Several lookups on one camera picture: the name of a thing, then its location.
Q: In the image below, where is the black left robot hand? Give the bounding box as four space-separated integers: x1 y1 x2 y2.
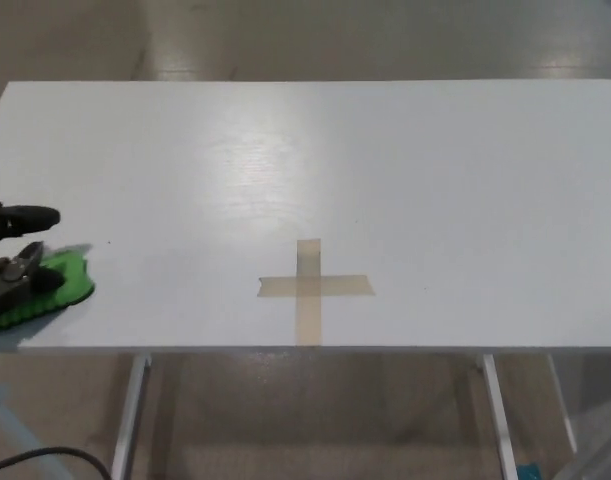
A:
0 200 66 317

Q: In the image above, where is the green whiteboard eraser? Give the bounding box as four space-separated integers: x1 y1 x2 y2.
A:
0 244 96 338

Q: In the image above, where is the white metal table leg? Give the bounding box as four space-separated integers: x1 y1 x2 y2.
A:
480 354 517 480
546 354 580 455
110 352 153 480

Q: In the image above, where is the blue-grey metal frame bar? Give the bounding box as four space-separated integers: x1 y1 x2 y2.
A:
0 380 74 480

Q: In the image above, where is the black cable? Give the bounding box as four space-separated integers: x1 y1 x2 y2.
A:
0 446 109 480

